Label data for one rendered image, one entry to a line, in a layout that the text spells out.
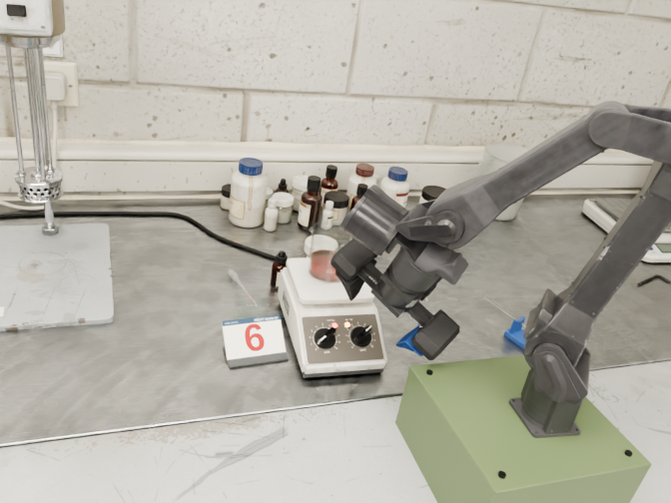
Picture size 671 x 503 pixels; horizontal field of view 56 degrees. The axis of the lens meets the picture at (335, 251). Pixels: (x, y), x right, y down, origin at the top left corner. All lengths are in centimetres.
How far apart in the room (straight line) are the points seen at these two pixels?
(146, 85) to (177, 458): 78
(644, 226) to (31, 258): 92
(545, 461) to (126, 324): 62
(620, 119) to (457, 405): 37
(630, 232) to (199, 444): 55
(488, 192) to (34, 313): 69
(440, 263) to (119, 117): 82
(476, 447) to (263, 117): 88
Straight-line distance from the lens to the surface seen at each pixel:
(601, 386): 111
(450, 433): 77
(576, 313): 73
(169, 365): 95
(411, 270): 74
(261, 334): 97
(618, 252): 70
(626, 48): 179
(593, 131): 66
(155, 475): 81
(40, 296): 108
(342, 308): 97
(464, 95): 156
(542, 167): 68
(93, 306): 105
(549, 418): 79
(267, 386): 92
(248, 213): 128
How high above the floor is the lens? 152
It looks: 30 degrees down
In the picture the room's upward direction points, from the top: 10 degrees clockwise
